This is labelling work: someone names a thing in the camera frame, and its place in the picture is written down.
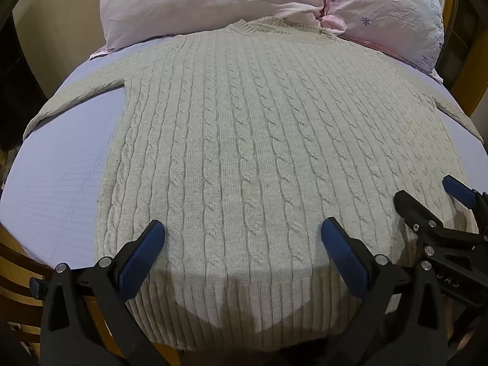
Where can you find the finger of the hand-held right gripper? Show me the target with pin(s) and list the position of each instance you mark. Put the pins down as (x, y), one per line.
(413, 207)
(459, 190)

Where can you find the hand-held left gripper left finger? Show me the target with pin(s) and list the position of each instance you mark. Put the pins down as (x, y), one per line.
(140, 260)

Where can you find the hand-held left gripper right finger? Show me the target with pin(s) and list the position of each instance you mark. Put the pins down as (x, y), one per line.
(346, 261)

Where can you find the lavender bed sheet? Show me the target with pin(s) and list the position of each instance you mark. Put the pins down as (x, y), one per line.
(64, 160)

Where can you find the pink floral pillow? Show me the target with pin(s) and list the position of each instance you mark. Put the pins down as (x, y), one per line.
(198, 3)
(385, 15)

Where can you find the wooden bed frame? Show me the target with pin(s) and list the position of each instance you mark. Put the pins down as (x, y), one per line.
(463, 64)

